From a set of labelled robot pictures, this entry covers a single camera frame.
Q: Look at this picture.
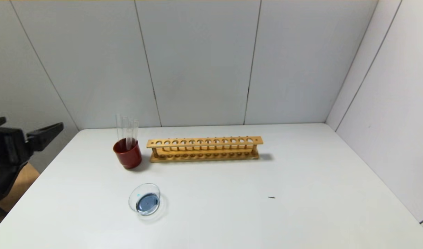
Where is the black chair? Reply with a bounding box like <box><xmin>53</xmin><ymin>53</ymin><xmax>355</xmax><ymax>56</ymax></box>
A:
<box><xmin>0</xmin><ymin>161</ymin><xmax>29</xmax><ymax>222</ymax></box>

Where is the dark red cup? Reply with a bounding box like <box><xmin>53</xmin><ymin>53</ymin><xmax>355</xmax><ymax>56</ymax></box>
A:
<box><xmin>113</xmin><ymin>138</ymin><xmax>142</xmax><ymax>169</ymax></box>

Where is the clear glass petri dish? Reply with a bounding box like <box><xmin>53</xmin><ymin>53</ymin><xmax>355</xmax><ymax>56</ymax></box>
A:
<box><xmin>129</xmin><ymin>183</ymin><xmax>168</xmax><ymax>221</ymax></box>

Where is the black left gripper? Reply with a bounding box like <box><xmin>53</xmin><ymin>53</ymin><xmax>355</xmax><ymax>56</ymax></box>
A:
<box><xmin>0</xmin><ymin>117</ymin><xmax>64</xmax><ymax>166</ymax></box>

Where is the wooden test tube rack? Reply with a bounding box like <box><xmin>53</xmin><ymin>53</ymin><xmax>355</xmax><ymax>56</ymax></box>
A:
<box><xmin>146</xmin><ymin>136</ymin><xmax>264</xmax><ymax>163</ymax></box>

